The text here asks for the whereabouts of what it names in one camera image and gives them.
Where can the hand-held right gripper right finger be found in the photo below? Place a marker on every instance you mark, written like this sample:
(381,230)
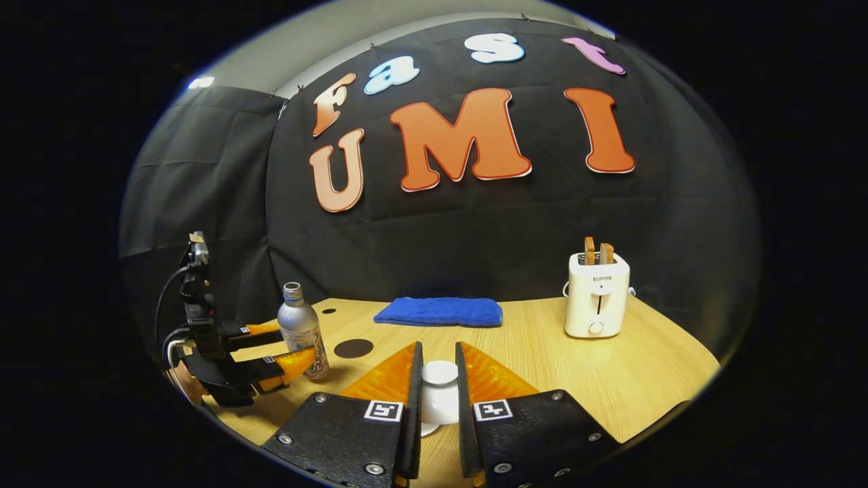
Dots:
(466,420)

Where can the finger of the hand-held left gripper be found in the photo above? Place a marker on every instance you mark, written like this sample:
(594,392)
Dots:
(268,369)
(254,337)

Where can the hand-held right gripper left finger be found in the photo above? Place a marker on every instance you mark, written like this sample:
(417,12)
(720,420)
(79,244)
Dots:
(410,420)

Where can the silver water bottle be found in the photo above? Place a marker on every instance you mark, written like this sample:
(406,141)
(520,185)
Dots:
(298,325)

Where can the white teacup lid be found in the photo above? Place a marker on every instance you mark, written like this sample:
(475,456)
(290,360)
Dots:
(440,373)

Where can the dark round coaster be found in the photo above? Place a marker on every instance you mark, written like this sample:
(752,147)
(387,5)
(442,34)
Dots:
(353,348)

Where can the white saucer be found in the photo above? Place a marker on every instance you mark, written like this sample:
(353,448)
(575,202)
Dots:
(427,430)

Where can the blue folded towel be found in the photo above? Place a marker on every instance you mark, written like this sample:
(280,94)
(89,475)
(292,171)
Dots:
(441,312)

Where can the white toaster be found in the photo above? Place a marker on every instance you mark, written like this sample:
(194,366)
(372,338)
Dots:
(597,298)

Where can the black backdrop cloth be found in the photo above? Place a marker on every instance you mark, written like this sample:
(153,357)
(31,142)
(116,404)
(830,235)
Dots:
(475,237)

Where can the toasted bread slice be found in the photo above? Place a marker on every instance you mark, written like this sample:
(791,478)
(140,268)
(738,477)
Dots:
(607,253)
(590,251)

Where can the ceiling light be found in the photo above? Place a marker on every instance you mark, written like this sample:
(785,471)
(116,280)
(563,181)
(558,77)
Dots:
(201,83)

